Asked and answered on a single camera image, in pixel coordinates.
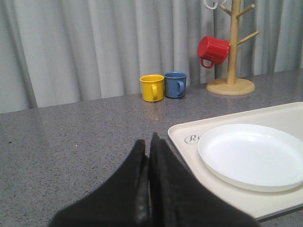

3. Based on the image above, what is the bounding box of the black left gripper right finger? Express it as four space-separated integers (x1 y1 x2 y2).
150 133 259 227

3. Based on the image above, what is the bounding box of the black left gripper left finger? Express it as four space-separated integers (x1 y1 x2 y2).
49 140 150 227

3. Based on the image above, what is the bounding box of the white round plate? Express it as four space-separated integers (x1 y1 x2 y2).
198 124 303 192

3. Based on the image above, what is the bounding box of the cream rabbit serving tray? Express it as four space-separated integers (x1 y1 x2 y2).
168 102 303 221

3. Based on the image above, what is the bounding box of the yellow mug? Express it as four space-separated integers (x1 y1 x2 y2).
140 74 164 102

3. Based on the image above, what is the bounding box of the blue mug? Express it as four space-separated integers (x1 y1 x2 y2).
164 71 187 98

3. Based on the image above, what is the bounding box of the wooden mug tree stand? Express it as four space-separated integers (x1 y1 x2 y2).
206 0 259 96

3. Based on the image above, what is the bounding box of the red mug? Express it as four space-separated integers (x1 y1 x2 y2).
197 36 230 69

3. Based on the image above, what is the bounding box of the grey curtain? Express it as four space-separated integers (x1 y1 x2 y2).
0 0 303 114

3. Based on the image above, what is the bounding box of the white mug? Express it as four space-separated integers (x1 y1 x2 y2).
204 0 226 10

